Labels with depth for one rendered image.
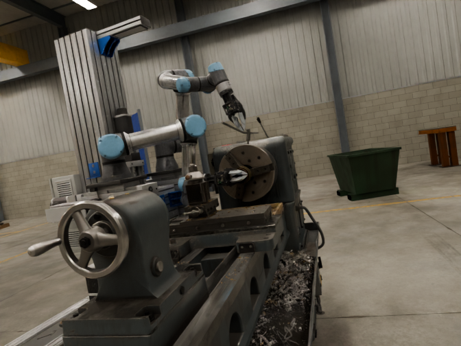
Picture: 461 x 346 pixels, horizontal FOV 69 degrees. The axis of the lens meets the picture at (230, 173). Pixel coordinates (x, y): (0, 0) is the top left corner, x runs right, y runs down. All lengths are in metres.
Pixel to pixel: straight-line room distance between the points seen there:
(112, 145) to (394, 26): 11.65
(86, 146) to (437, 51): 11.73
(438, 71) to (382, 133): 2.46
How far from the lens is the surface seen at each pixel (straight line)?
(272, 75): 12.22
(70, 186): 2.22
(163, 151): 2.22
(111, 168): 1.82
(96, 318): 0.72
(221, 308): 0.81
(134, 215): 0.70
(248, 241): 1.14
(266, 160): 1.83
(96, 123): 2.11
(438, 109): 12.54
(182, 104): 2.20
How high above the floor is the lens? 1.19
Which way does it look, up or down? 3 degrees down
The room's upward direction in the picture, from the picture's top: 9 degrees counter-clockwise
